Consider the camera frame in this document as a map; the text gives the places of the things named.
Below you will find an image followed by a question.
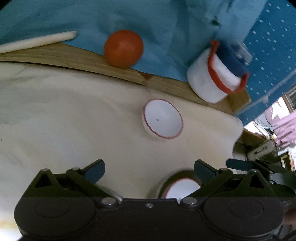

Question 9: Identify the white bowl red rim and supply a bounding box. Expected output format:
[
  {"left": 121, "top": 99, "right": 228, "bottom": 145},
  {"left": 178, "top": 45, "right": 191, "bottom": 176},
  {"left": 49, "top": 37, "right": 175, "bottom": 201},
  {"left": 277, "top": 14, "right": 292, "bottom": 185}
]
[
  {"left": 142, "top": 98, "right": 184, "bottom": 140},
  {"left": 156, "top": 169, "right": 202, "bottom": 201}
]

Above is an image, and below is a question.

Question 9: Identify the wooden cutting board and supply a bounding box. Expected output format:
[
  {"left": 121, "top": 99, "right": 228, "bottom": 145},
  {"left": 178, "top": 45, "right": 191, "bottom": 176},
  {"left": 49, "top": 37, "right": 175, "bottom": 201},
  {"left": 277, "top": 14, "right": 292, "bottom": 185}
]
[{"left": 1, "top": 43, "right": 251, "bottom": 115}]

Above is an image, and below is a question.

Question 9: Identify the red tomato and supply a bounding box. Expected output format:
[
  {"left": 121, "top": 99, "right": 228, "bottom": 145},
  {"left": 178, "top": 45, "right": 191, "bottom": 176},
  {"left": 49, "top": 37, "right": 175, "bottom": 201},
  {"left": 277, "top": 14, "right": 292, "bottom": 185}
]
[{"left": 104, "top": 30, "right": 144, "bottom": 68}]

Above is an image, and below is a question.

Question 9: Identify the cream table cloth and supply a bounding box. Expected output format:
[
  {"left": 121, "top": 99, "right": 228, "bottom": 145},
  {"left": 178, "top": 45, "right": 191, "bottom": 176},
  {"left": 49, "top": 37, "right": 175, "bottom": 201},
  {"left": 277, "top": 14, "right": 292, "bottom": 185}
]
[{"left": 1, "top": 62, "right": 243, "bottom": 240}]

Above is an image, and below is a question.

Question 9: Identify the blue cloth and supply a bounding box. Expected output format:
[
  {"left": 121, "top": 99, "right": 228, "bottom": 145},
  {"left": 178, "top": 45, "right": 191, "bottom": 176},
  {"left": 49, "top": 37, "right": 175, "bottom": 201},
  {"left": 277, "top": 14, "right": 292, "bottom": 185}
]
[{"left": 1, "top": 1, "right": 265, "bottom": 81}]

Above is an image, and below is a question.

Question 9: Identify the steel plate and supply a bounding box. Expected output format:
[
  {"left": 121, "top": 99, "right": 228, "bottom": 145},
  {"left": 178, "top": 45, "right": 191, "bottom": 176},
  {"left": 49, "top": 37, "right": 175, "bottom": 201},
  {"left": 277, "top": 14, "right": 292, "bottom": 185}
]
[{"left": 95, "top": 184, "right": 123, "bottom": 203}]

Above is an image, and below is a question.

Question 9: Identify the blue dotted panel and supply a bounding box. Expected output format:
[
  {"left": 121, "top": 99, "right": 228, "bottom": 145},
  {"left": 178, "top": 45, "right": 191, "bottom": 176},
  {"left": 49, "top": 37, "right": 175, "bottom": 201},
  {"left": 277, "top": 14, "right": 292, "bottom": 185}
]
[{"left": 236, "top": 1, "right": 295, "bottom": 125}]

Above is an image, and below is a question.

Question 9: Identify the person right hand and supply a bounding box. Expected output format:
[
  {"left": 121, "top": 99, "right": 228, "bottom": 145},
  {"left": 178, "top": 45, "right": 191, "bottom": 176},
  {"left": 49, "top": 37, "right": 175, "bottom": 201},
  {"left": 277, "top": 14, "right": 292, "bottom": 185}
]
[{"left": 283, "top": 208, "right": 296, "bottom": 228}]

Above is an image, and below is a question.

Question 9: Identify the white container red blue lid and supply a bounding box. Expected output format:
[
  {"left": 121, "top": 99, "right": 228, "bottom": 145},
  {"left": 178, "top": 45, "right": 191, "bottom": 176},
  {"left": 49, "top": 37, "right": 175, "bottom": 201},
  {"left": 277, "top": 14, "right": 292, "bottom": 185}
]
[{"left": 187, "top": 40, "right": 251, "bottom": 103}]

